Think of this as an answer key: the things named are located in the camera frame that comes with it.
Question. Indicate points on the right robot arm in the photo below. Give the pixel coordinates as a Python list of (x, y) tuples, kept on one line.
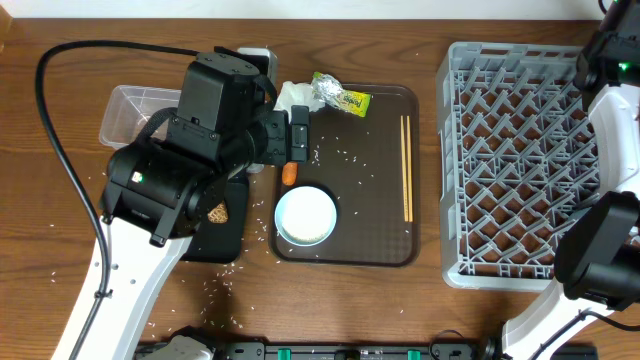
[(596, 272)]

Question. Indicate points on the clear plastic bin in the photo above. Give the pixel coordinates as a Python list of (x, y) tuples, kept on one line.
[(129, 109)]

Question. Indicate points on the black plastic tray bin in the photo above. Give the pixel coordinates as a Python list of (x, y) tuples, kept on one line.
[(221, 243)]

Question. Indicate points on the foil yellow snack wrapper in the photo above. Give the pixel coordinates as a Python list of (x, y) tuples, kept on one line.
[(330, 91)]

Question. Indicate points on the white napkin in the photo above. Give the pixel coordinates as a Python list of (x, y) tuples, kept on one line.
[(297, 94)]

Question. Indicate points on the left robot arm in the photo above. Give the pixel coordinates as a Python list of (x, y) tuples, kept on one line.
[(162, 186)]

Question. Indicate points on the brown serving tray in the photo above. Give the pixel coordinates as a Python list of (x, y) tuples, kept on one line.
[(357, 161)]

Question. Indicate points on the brown cookie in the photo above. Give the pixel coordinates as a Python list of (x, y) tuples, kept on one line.
[(219, 215)]

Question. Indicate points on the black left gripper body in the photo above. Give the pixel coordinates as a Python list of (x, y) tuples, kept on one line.
[(277, 127)]

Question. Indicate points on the right wooden chopstick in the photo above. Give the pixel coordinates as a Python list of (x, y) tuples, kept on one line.
[(409, 169)]

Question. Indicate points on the orange carrot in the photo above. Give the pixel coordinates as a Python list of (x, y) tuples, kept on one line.
[(289, 173)]

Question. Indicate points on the grey dishwasher rack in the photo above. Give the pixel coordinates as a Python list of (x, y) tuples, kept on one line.
[(519, 162)]

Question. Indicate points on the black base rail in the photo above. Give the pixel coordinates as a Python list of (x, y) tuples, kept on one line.
[(190, 343)]

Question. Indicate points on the light blue rice bowl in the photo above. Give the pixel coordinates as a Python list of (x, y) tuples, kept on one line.
[(305, 216)]

